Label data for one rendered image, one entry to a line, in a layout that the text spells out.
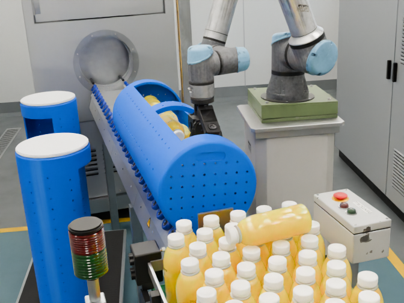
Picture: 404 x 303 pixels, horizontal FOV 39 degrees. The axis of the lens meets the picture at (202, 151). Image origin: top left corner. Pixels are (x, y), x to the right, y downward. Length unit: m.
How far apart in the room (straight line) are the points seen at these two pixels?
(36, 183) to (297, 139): 0.97
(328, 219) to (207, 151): 0.36
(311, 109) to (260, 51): 4.95
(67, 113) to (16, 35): 3.98
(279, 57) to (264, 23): 4.91
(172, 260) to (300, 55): 0.84
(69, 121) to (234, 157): 1.57
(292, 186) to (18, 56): 5.27
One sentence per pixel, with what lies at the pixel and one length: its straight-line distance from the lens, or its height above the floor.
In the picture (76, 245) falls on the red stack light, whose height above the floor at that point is 1.23.
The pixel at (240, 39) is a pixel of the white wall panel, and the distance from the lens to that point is 6.84.
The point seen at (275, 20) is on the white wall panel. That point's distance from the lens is 6.90.
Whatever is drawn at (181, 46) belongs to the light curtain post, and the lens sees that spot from 2.92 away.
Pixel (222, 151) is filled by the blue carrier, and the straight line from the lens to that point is 1.54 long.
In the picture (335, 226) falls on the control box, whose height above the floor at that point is 1.06.
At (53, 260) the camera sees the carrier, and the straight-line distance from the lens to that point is 2.33.
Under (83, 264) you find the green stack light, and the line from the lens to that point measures 1.06.
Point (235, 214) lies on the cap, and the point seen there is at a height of 1.09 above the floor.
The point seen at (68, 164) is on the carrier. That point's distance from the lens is 2.17.
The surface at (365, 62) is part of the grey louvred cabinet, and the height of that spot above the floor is 0.92.
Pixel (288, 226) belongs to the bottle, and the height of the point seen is 1.13.
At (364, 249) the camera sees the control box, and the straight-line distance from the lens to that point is 1.40.
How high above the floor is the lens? 1.71
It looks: 19 degrees down
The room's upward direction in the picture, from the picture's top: 3 degrees counter-clockwise
